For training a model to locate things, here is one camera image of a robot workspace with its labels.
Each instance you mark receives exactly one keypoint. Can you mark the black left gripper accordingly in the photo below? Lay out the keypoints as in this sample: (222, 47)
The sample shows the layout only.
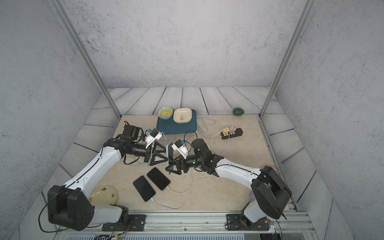
(155, 153)

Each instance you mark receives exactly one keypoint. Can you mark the dark teal tray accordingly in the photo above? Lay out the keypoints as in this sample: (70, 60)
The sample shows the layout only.
(170, 127)

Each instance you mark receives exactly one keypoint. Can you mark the cream yellow plate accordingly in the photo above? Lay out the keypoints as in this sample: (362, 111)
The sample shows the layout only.
(103, 196)

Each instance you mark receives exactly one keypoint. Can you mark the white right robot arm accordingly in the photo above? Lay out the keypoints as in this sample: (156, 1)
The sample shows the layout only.
(270, 190)

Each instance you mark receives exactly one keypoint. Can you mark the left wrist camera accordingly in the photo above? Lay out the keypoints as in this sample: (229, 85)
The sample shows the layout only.
(152, 136)

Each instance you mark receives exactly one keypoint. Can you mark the green lime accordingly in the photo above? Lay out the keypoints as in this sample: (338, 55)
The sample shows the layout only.
(238, 112)

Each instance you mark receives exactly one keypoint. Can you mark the yellow usb charger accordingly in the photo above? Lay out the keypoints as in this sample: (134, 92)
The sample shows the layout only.
(226, 131)

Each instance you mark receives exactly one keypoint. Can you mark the black power strip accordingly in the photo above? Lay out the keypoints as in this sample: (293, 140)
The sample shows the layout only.
(230, 135)

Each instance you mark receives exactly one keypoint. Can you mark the cream square panda bowl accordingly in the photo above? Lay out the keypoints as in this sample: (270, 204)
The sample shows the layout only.
(182, 115)

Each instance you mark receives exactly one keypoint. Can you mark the aluminium frame post right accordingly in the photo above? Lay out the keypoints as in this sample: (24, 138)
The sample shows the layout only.
(308, 8)

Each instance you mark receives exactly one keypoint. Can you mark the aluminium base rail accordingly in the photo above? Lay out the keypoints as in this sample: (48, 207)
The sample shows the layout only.
(193, 225)

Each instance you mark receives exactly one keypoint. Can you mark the white black-screen phone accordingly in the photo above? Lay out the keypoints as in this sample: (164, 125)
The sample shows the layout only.
(144, 188)

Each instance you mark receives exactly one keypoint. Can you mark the purple plate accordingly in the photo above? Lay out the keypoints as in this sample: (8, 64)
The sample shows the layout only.
(251, 196)

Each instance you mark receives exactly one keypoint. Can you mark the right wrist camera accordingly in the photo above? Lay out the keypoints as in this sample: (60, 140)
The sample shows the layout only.
(180, 147)

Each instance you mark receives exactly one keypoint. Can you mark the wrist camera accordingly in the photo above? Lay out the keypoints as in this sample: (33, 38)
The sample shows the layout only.
(180, 147)
(152, 136)

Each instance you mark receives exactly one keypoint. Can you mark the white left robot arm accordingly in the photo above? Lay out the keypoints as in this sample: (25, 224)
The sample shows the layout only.
(68, 205)

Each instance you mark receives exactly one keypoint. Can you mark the aluminium frame post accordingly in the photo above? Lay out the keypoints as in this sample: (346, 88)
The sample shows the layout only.
(308, 8)
(69, 28)

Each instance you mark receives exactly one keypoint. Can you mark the patterned teal yellow bowl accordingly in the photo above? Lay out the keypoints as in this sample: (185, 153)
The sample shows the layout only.
(165, 113)

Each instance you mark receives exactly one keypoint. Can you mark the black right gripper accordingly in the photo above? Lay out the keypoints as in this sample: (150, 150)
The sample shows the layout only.
(183, 162)

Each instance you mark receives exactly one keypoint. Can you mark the aluminium frame post left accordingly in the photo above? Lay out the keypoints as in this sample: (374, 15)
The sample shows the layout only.
(69, 28)

